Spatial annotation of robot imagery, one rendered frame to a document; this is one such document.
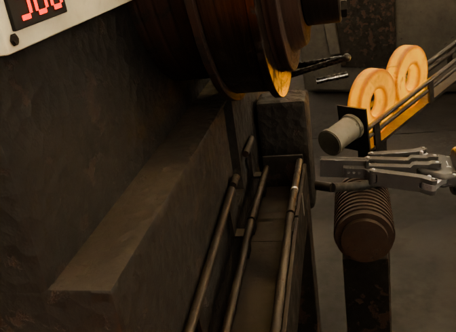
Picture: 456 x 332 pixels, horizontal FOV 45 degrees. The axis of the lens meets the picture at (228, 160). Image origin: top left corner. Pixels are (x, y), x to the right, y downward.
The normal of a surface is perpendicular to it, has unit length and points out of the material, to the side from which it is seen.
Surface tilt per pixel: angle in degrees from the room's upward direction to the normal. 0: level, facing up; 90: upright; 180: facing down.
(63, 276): 0
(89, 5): 90
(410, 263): 0
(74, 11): 90
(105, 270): 0
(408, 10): 90
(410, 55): 90
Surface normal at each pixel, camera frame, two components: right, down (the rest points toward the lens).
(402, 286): -0.14, -0.91
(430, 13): -0.42, 0.41
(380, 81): 0.69, 0.19
